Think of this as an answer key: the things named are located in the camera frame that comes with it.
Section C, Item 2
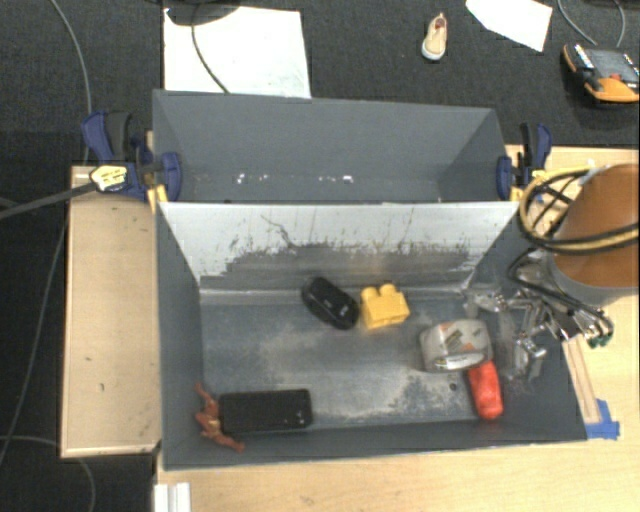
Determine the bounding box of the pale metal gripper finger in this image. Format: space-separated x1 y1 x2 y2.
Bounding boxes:
511 335 549 383
461 288 509 316

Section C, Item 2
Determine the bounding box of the red-orange cylinder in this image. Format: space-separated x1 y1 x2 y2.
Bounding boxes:
466 360 505 421

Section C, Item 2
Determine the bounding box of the yellow toy brick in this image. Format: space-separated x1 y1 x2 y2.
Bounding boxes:
359 282 412 331

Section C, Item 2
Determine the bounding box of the black computer mouse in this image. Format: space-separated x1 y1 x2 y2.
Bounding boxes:
300 276 361 331

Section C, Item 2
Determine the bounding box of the grey metal bin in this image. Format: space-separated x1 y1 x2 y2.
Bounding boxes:
151 88 589 472

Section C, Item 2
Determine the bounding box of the black flat box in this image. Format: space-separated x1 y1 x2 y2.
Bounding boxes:
217 388 315 436

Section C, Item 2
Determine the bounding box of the red toy figure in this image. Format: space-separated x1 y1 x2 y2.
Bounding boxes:
193 382 247 454

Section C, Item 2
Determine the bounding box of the pale wood board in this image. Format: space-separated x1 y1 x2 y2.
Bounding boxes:
59 164 164 459

